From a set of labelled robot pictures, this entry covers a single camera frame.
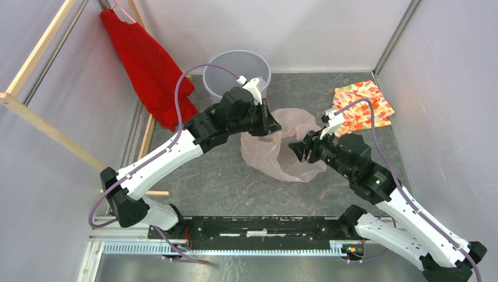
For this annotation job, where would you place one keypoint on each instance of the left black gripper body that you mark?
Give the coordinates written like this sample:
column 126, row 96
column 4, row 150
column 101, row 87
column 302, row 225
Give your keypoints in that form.
column 255, row 121

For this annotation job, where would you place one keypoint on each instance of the red cloth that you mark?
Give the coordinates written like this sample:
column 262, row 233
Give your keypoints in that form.
column 151, row 70

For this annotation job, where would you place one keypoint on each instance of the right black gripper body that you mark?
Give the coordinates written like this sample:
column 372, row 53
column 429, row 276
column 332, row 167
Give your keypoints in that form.
column 321, row 148

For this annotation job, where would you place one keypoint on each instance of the grey plastic trash bin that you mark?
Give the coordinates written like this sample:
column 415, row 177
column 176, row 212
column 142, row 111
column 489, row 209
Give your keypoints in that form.
column 223, row 71

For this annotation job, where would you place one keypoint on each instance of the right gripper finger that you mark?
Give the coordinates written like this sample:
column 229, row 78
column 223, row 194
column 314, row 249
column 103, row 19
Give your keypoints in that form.
column 300, row 146
column 302, row 156

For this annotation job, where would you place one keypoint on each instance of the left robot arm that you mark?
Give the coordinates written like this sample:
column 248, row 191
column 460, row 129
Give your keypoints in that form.
column 237, row 112

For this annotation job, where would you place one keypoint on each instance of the pink translucent trash bag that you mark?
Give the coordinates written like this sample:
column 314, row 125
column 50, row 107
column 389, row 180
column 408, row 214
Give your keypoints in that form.
column 271, row 154

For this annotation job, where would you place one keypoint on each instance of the wooden frame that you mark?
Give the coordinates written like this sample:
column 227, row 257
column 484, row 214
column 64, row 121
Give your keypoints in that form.
column 79, row 87

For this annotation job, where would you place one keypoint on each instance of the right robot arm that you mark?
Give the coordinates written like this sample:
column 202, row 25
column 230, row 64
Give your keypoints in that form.
column 437, row 252

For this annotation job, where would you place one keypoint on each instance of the orange floral cloth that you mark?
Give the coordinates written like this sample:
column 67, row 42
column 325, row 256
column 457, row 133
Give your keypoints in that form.
column 361, row 116

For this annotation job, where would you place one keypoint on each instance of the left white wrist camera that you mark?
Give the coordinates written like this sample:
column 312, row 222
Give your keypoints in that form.
column 254, row 86

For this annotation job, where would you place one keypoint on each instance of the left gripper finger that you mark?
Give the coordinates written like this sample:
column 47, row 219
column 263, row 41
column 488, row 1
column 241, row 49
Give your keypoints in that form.
column 272, row 128
column 269, row 123

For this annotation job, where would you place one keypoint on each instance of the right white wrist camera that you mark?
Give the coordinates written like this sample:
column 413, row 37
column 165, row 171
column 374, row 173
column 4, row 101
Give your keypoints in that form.
column 332, row 120

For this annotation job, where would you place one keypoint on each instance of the metal corner post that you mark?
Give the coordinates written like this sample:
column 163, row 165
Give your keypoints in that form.
column 396, row 36

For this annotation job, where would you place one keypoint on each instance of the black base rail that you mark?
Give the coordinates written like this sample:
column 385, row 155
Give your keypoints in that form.
column 235, row 236

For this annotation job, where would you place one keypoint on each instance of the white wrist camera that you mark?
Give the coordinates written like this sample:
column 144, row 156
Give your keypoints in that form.
column 332, row 120
column 254, row 86

